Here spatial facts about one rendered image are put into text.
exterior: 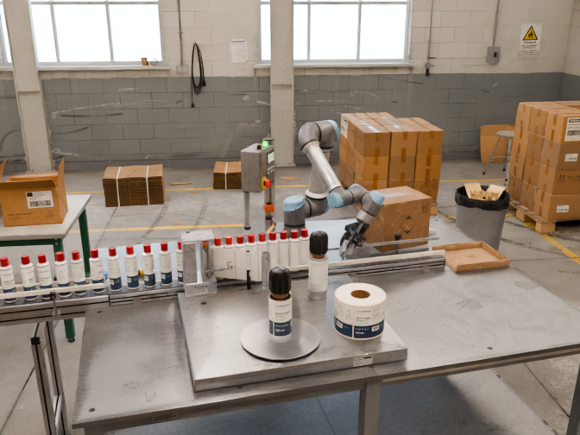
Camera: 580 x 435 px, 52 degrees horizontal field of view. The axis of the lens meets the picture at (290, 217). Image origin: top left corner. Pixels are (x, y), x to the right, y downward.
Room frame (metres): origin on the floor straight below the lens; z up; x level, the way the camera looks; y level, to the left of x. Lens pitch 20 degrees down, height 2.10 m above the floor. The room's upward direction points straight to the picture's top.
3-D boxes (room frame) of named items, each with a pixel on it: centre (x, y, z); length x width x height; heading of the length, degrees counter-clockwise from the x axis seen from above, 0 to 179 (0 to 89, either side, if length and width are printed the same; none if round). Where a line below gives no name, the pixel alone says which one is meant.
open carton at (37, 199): (3.67, 1.64, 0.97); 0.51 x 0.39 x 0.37; 12
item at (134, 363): (2.57, -0.13, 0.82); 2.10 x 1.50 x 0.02; 105
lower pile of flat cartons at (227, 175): (7.11, 0.62, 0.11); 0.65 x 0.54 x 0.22; 93
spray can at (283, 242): (2.63, 0.03, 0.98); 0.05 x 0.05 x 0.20
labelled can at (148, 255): (2.47, 0.64, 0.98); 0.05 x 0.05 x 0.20
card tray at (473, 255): (2.88, -0.94, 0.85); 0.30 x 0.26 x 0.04; 105
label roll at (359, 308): (2.10, -0.28, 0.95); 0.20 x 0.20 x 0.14
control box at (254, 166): (2.68, 0.15, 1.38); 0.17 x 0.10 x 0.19; 160
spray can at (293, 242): (2.64, -0.02, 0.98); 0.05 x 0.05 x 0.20
